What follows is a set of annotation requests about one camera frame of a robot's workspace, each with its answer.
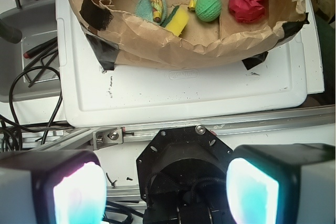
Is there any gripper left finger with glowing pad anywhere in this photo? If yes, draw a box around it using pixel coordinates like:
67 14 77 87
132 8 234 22
1 150 107 223

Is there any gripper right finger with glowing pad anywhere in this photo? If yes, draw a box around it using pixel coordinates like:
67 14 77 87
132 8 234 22
226 144 335 223

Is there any yellow green sponge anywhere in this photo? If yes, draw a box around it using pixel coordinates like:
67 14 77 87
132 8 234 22
161 6 190 37

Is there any white plastic bin lid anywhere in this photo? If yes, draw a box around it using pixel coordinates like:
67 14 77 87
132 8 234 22
56 0 324 127

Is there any grey plastic tray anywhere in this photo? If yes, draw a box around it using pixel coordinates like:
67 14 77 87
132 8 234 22
1 0 60 103

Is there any red crumpled paper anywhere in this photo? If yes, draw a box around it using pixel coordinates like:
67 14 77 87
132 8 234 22
228 0 266 23

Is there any brown paper bag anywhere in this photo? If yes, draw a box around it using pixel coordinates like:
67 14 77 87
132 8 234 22
68 0 306 69

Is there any green dimpled ball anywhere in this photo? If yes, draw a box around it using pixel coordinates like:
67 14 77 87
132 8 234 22
195 0 222 22

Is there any teal cloth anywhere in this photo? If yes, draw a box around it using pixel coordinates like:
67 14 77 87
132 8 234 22
135 0 167 24

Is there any aluminium frame rail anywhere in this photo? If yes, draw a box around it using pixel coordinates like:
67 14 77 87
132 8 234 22
0 104 336 154

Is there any metal corner bracket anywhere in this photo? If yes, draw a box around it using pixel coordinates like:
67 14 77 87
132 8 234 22
92 127 123 150

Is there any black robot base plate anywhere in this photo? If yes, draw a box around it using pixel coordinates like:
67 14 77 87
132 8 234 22
136 126 234 223

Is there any red handled tool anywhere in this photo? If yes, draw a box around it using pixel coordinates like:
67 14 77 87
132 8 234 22
23 37 57 59

